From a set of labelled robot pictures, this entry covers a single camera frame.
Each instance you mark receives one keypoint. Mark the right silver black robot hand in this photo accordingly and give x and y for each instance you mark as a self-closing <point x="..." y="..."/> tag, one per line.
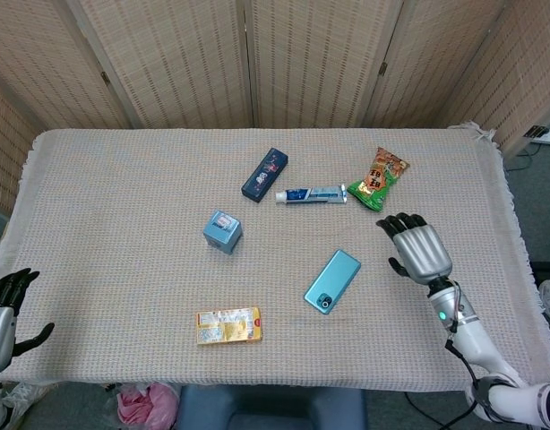
<point x="423" y="253"/>

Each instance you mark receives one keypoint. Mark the smartphone black screen teal back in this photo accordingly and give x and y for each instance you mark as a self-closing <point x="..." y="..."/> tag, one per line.
<point x="332" y="282"/>

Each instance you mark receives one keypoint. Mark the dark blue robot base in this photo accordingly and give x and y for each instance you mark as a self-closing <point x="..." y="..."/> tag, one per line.
<point x="270" y="407"/>

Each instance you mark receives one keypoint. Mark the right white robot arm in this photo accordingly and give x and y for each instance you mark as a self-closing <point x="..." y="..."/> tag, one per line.
<point x="474" y="340"/>

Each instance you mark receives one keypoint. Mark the green orange snack bag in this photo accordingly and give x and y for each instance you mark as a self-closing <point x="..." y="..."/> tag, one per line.
<point x="375" y="183"/>

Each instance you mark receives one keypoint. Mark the white plastic bag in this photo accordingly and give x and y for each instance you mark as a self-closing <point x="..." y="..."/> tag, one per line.
<point x="26" y="401"/>

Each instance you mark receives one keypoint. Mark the blue white toothpaste tube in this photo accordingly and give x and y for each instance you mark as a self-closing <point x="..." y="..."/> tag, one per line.
<point x="311" y="195"/>

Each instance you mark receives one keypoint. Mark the beige woven tablecloth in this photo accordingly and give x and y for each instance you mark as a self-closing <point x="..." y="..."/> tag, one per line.
<point x="122" y="224"/>

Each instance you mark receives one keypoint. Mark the white power strip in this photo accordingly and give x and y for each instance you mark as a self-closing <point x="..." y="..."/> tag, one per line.
<point x="543" y="134"/>

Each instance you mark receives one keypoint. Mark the pink plastic bag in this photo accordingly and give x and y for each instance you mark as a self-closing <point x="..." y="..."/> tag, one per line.
<point x="149" y="405"/>

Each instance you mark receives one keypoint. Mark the navy rectangular box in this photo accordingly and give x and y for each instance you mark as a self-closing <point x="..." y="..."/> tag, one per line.
<point x="264" y="175"/>

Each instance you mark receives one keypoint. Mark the brass screen hinge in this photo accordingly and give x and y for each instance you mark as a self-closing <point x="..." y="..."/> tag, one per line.
<point x="105" y="76"/>
<point x="383" y="68"/>

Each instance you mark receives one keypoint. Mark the light blue cube box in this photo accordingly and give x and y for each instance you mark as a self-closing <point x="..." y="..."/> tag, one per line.
<point x="222" y="233"/>

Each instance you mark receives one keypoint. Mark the yellow flat food box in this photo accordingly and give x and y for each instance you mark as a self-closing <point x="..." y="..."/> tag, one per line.
<point x="228" y="327"/>

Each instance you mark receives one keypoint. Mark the woven folding screen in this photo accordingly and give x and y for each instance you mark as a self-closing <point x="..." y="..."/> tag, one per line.
<point x="181" y="58"/>

